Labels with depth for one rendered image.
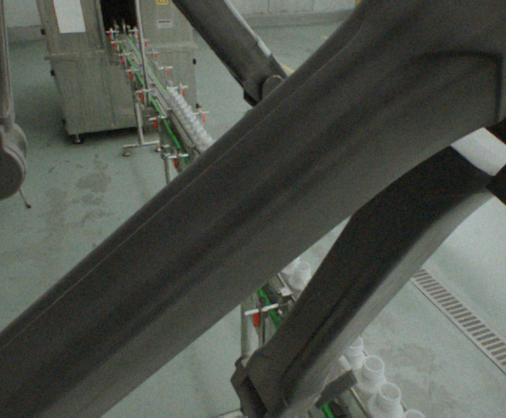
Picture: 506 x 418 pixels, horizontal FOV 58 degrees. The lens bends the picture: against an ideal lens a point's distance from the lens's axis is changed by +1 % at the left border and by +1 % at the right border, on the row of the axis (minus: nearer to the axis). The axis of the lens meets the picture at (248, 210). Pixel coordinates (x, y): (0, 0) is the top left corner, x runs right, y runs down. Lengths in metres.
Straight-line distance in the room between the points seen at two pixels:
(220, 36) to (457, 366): 2.20
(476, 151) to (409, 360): 2.27
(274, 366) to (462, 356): 2.23
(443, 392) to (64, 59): 3.94
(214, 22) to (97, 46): 4.00
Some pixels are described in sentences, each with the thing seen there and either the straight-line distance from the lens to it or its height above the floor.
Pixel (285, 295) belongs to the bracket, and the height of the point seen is 1.12.
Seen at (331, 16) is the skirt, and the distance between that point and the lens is 11.61.
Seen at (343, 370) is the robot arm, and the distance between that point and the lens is 0.55.
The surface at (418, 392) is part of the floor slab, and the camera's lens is 2.40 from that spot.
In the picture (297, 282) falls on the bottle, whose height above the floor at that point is 1.13.
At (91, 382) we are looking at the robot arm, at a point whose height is 1.68.
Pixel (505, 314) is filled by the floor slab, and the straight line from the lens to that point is 2.97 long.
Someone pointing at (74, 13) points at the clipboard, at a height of 1.21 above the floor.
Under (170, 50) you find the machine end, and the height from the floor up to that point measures 0.84.
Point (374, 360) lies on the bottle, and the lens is 0.91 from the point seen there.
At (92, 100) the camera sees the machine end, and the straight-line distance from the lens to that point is 4.72.
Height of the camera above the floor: 1.83
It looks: 32 degrees down
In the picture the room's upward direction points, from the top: straight up
